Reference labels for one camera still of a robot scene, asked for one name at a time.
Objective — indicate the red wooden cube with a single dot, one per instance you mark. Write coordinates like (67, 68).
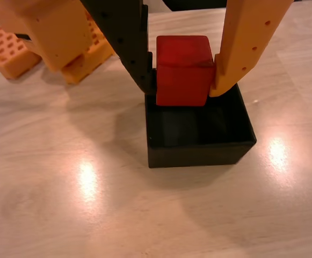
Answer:
(182, 80)

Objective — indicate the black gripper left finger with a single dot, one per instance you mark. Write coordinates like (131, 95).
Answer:
(129, 37)

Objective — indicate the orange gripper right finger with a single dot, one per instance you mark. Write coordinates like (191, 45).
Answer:
(241, 45)

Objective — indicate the black open box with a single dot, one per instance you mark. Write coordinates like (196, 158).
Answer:
(198, 156)

